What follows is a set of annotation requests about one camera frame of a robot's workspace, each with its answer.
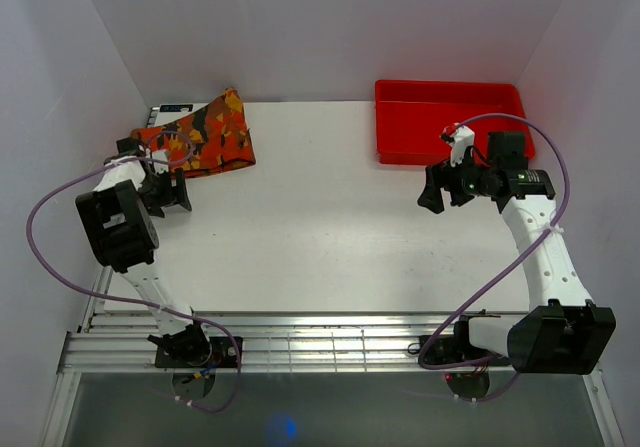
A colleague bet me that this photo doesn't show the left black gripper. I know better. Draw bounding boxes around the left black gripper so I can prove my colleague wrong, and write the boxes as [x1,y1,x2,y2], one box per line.
[138,167,192,217]

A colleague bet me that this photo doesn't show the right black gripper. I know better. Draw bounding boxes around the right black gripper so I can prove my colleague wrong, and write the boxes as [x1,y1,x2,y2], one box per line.
[417,146,496,214]

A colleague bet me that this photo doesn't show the orange camouflage trousers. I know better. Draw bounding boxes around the orange camouflage trousers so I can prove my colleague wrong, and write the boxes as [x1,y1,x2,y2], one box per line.
[130,88,256,178]

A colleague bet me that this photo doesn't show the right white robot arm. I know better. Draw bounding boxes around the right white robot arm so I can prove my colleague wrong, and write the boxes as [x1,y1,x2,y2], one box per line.
[418,124,616,375]

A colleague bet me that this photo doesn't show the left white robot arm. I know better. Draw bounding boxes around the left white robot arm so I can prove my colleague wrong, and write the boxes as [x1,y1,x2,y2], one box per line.
[75,138,213,367]

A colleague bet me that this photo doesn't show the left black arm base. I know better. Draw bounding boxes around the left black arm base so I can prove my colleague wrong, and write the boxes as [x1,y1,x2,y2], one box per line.
[153,336,244,369]

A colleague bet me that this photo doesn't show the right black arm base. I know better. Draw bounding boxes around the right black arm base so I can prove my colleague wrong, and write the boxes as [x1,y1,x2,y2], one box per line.
[407,335,500,370]

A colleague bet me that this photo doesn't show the red plastic bin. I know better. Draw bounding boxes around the red plastic bin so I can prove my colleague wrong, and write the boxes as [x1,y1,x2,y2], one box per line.
[375,79,535,166]

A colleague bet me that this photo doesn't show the small label sticker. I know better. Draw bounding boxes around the small label sticker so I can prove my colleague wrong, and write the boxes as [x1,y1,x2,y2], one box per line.
[159,103,193,113]

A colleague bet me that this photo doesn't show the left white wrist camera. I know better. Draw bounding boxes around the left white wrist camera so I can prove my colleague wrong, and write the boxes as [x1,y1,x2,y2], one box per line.
[149,149,170,175]

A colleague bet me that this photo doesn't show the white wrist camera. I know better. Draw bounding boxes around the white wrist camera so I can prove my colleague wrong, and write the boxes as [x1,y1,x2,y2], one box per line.
[440,123,475,167]
[149,149,170,175]

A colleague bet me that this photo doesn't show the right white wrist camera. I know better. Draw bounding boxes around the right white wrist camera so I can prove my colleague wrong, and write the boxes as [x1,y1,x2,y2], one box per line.
[440,123,475,167]

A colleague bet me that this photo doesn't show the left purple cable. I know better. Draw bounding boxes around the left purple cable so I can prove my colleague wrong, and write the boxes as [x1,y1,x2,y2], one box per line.
[25,130,244,414]

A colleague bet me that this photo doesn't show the aluminium frame rail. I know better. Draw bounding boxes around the aluminium frame rail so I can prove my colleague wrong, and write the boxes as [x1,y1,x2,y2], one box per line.
[58,311,445,374]

